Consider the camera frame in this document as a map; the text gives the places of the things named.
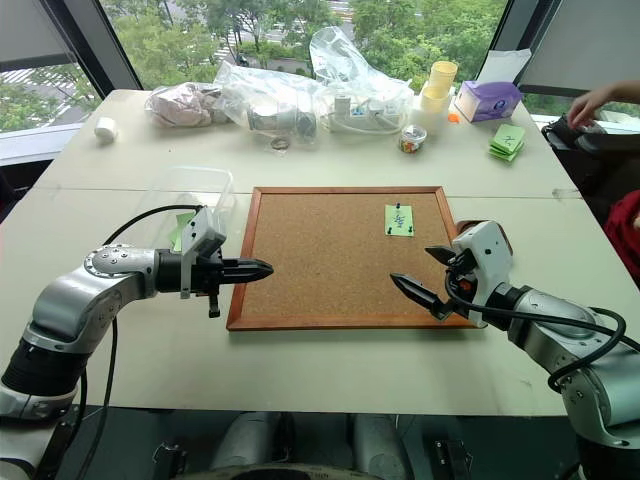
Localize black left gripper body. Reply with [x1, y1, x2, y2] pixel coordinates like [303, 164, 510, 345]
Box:
[188, 247, 226, 319]

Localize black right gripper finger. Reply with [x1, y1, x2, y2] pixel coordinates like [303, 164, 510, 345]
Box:
[389, 272, 454, 322]
[424, 245, 458, 267]

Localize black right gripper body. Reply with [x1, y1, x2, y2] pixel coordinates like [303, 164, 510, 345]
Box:
[443, 248, 477, 315]

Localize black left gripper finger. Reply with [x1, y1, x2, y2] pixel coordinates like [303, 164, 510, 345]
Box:
[222, 258, 275, 274]
[222, 272, 272, 287]

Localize green pinned paper note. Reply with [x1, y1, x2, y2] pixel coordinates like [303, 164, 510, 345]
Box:
[383, 203, 416, 238]

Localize wood-framed cork board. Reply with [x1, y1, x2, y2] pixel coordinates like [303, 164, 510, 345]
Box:
[225, 186, 490, 332]

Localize green sticky note stack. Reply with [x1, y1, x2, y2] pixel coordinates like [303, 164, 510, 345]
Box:
[487, 123, 528, 163]

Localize bystander bare hand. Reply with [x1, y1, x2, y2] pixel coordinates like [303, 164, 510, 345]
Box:
[568, 88, 612, 127]

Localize clear plastic container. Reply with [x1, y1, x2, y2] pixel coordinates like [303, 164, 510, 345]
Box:
[143, 166, 238, 254]

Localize small colourful printed can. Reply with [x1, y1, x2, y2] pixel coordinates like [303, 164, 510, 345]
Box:
[398, 124, 428, 156]

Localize grey rounded robot leg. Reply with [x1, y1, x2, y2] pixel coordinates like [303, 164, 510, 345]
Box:
[208, 411, 282, 472]
[351, 414, 410, 480]

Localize plastic bag with grey cylinder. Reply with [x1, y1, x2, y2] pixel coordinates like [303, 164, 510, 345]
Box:
[213, 61, 332, 147]

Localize purple tissue box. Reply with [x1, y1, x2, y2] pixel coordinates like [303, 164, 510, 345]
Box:
[453, 79, 524, 124]

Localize white power strip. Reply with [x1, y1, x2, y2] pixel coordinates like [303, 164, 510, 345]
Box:
[326, 93, 409, 135]

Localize stacked pale yellow cups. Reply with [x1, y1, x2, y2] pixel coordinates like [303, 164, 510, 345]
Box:
[418, 60, 460, 127]

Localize red garment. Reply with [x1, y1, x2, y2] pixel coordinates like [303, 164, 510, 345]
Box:
[603, 189, 640, 282]

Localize black bag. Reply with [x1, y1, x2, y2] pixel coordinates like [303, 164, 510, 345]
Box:
[540, 113, 640, 164]

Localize bag with beige items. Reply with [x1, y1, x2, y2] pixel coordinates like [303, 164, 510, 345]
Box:
[145, 82, 227, 129]

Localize small white roll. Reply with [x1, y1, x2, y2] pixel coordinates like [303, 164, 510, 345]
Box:
[94, 116, 121, 147]

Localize large clear plastic bag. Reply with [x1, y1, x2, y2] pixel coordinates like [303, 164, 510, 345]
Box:
[308, 25, 416, 135]

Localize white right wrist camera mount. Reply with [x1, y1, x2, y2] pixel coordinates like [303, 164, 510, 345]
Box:
[452, 219, 516, 310]

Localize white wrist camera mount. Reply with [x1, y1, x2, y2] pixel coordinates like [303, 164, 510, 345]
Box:
[179, 205, 228, 300]
[452, 219, 516, 310]

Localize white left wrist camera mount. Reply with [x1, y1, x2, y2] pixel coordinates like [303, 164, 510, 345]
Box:
[179, 205, 228, 300]

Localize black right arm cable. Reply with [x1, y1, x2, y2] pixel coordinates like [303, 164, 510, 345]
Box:
[446, 279, 629, 392]

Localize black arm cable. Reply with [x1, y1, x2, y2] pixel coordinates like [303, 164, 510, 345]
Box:
[446, 279, 629, 392]
[69, 203, 207, 480]

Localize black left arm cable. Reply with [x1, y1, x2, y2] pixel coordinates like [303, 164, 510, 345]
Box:
[69, 203, 207, 480]

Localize black metal bracket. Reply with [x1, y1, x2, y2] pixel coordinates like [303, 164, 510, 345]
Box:
[151, 438, 189, 477]
[432, 438, 475, 480]

